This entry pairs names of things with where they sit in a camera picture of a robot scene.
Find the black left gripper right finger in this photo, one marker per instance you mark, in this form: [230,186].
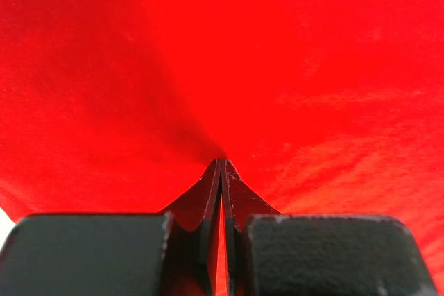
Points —
[239,203]

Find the red t shirt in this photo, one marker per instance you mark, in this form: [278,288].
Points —
[323,106]

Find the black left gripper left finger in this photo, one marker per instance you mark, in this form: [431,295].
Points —
[190,260]

